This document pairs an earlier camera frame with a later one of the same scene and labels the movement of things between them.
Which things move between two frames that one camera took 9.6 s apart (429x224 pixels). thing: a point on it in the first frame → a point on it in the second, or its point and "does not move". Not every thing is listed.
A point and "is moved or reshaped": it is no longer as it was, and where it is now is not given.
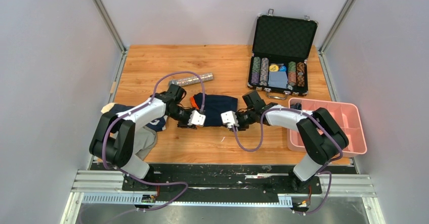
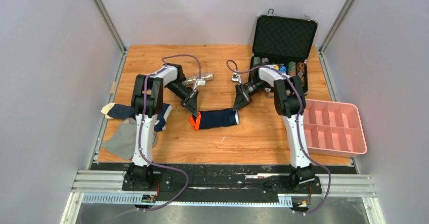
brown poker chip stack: (300, 74) does not move
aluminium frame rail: (359, 186) does not move
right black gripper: (241, 127) → (243, 97)
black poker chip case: (282, 40) does not move
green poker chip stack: (292, 73) does not move
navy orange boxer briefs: (215, 105) is moved or reshaped
